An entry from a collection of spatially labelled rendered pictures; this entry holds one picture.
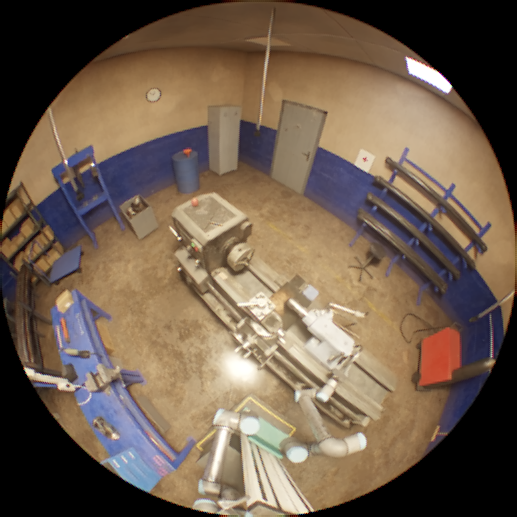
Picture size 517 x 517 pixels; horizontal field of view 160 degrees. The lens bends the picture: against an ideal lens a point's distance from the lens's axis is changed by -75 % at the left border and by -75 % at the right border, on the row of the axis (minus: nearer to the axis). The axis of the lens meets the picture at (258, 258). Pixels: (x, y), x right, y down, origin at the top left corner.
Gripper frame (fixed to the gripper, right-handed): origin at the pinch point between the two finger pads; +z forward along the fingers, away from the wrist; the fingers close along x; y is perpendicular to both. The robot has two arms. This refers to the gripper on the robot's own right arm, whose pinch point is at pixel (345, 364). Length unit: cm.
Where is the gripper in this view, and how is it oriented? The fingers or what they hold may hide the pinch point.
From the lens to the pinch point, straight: 157.2
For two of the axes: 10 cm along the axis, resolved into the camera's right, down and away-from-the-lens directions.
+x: 7.1, 6.1, -3.6
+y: -1.1, 5.9, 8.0
